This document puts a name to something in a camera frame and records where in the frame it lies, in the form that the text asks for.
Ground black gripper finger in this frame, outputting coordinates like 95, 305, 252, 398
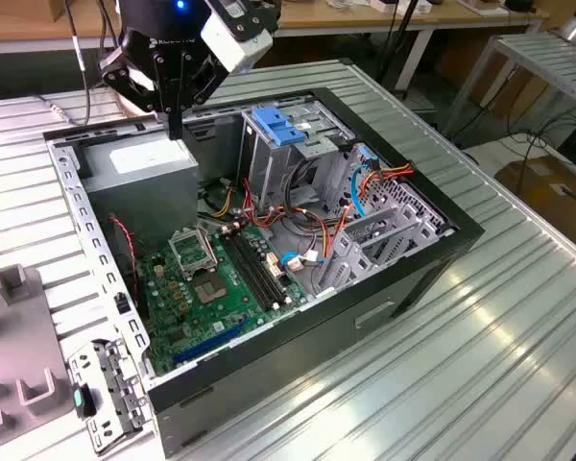
175, 51, 228, 141
98, 45, 177, 141

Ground grey metal disk bay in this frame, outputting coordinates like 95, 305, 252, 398
311, 143, 457, 297

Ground blue plastic drive latch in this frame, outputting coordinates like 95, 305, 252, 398
252, 106, 308, 148

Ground wooden desk with white legs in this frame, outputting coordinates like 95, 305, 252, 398
0, 0, 551, 92

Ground grey optical drive cage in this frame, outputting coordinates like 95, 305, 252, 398
237, 103, 356, 212

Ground grey power supply unit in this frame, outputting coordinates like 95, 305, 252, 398
79, 129, 201, 251

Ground metal socket cover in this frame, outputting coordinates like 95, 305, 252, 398
167, 229, 220, 279

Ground black RAM slot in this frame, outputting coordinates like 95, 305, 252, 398
233, 231, 282, 306
222, 233, 271, 311
238, 230, 288, 303
227, 232, 276, 309

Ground black tripod stand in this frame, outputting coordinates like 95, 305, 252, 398
376, 0, 420, 92

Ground CPU socket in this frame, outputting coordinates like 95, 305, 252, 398
191, 271, 231, 306

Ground green motherboard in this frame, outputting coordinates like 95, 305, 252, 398
136, 223, 313, 378

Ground blue expansion slot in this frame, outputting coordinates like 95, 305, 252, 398
172, 319, 251, 366

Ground black open PC case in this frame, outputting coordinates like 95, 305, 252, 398
42, 85, 486, 460

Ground grey parts rack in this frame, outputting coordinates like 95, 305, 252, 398
0, 265, 76, 461

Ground brown boxes under side table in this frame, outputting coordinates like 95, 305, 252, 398
469, 47, 554, 122

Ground black latch with teal tab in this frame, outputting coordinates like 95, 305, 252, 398
70, 381, 98, 419

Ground metal slat side table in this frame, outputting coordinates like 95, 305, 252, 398
441, 31, 576, 140

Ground large brown cardboard box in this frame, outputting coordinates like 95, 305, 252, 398
493, 156, 576, 246

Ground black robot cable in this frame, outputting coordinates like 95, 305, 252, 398
37, 0, 124, 129

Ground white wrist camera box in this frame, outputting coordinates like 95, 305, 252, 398
200, 0, 282, 76

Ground yellow black power wire bundle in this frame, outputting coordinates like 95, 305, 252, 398
212, 185, 237, 218

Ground red black fan wire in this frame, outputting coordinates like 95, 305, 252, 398
107, 215, 141, 308

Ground blue data wire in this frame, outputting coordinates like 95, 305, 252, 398
278, 142, 381, 273

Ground orange red power wire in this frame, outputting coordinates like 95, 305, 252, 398
210, 160, 417, 263

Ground metal card retention bracket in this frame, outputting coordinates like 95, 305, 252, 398
66, 338, 150, 455

